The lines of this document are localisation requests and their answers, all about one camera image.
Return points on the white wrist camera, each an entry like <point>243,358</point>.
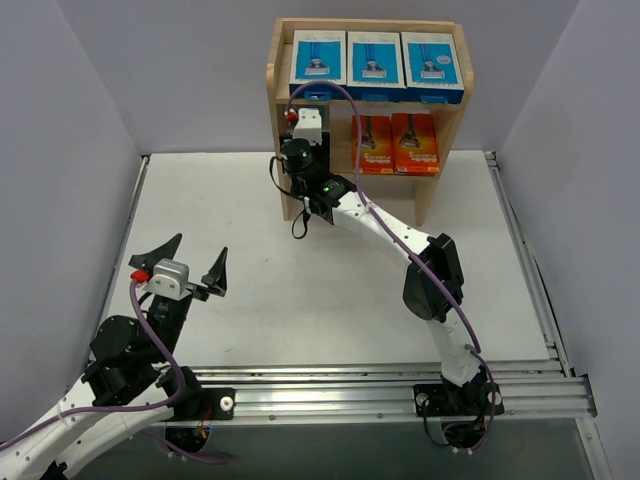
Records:
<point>168,278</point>
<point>306,124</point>

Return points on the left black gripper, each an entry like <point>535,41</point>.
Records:
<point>198,288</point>

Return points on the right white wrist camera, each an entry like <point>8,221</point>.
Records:
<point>306,124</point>

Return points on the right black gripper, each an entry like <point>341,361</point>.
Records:
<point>324,145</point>

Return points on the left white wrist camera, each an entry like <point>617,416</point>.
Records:
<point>168,278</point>

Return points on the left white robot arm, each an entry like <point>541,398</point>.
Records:
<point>132,380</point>

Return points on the wooden shelf unit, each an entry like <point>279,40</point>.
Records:
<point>337,111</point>

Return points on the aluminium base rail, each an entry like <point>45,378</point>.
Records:
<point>315,331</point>

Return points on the orange Gillette Fusion box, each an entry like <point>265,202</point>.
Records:
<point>373,149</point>
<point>415,149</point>

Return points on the blue Harry's razor box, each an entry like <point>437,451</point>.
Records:
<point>318,56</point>
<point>375,71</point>
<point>432,71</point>

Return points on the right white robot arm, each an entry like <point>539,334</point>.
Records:
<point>433,277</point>

